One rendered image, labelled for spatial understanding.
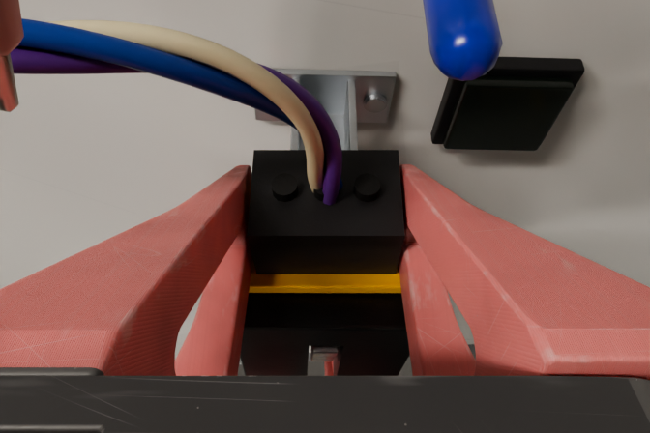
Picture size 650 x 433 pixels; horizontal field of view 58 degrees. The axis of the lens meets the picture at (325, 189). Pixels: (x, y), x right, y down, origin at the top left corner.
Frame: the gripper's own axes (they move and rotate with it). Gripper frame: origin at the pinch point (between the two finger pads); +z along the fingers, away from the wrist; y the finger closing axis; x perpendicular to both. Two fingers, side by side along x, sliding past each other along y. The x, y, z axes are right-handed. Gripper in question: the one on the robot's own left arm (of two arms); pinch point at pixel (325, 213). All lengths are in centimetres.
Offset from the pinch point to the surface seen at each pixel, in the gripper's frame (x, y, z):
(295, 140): 1.3, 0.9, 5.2
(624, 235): 10.8, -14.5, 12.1
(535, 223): 9.7, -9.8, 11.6
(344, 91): 1.0, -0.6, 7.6
